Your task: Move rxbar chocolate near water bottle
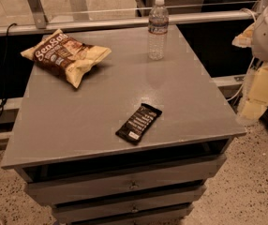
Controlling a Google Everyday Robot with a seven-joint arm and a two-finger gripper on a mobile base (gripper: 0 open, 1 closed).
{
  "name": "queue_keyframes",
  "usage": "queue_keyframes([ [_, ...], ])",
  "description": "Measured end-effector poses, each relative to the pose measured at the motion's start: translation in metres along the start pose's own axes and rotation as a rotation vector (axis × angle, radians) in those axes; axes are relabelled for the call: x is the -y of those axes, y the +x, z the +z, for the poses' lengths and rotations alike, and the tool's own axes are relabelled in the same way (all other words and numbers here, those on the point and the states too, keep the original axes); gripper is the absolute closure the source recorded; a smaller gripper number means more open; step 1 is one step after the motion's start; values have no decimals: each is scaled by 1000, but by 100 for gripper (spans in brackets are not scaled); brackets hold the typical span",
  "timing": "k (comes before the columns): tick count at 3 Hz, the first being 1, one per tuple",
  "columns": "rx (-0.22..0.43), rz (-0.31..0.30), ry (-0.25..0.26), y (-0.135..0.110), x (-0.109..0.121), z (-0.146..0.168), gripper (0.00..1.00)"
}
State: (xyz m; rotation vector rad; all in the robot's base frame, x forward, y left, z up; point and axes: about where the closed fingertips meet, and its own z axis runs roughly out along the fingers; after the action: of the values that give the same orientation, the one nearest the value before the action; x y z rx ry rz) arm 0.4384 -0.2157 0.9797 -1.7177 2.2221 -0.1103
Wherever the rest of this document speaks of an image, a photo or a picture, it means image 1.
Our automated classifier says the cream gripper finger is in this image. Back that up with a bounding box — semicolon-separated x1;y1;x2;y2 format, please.
231;23;254;48
238;63;268;120

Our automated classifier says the black chocolate rxbar wrapper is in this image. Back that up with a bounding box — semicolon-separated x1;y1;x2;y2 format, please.
115;103;162;144

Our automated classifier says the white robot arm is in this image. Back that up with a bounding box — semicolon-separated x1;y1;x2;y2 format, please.
232;6;268;124

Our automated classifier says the clear plastic water bottle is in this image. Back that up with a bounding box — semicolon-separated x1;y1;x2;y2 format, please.
148;0;169;60

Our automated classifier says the metal railing bar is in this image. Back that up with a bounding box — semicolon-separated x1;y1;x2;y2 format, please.
9;8;259;36

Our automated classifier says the sea salt chip bag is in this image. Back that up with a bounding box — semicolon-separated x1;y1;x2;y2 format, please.
21;29;111;88

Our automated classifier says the grey drawer cabinet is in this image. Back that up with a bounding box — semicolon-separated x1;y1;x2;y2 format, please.
2;26;245;225

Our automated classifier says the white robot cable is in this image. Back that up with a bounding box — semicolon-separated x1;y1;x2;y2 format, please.
226;7;260;103

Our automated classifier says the metal upright bracket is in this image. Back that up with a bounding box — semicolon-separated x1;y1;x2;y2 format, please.
27;0;48;29

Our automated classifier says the black hanging cable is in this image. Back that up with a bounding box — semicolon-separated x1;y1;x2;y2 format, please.
0;22;18;127

